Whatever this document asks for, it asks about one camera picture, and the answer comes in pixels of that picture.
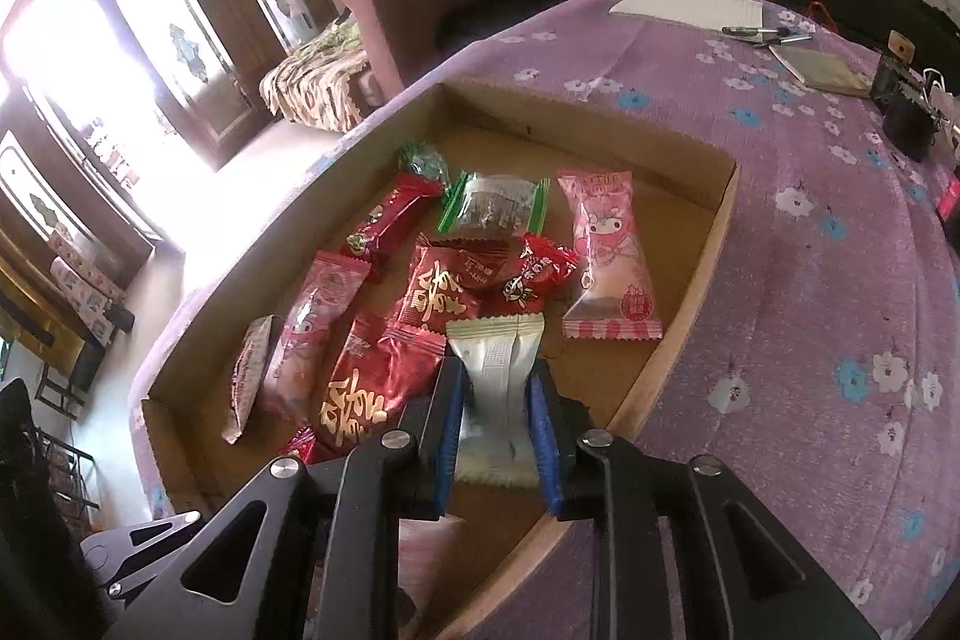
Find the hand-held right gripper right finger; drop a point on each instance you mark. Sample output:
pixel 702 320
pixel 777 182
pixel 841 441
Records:
pixel 544 445

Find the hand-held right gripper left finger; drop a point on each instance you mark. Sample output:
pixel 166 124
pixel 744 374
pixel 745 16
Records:
pixel 450 430

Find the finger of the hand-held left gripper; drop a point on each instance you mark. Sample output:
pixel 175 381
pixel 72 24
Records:
pixel 127 554

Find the white snack packet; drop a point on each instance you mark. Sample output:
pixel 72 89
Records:
pixel 499 400

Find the red gold-print snack packet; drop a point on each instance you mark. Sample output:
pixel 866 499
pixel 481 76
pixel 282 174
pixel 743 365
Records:
pixel 439 302
pixel 367 385

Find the long red snack packet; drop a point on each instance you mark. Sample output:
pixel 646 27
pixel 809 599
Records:
pixel 382 220

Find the shallow cardboard box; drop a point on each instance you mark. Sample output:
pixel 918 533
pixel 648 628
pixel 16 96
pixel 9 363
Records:
pixel 525 153

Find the metal chair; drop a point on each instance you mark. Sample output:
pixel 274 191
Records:
pixel 71 475

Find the blurred pink snack packet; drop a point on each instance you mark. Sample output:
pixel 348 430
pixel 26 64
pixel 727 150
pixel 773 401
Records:
pixel 424 565

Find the small red snack packet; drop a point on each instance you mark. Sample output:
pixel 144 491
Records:
pixel 300 445

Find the red cartoon snack packet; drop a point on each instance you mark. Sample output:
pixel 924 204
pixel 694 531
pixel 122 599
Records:
pixel 536 276

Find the large pink snack packet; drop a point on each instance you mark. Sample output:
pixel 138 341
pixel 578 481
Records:
pixel 611 257

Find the clear green-edged snack packet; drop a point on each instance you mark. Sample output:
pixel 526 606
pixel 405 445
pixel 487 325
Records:
pixel 491 205

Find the patterned seat cushion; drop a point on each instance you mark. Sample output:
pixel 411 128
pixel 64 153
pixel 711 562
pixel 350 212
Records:
pixel 86 295

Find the small green snack packet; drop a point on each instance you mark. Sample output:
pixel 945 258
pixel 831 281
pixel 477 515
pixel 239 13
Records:
pixel 424 162

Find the purple floral blanket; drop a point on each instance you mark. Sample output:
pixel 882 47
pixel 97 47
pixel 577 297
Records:
pixel 787 310

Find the brown patterned throw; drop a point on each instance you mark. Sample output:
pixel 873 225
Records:
pixel 315 78

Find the white paper sheet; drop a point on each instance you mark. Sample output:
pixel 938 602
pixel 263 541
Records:
pixel 686 3

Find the olive notebook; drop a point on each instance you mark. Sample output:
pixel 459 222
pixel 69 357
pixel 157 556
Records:
pixel 821 70

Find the wooden glass door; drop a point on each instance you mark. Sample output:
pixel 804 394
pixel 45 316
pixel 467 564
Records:
pixel 210 10

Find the red bag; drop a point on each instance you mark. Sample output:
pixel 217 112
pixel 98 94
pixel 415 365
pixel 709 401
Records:
pixel 821 16

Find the small brown object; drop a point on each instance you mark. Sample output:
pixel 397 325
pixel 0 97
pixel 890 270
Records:
pixel 901 45

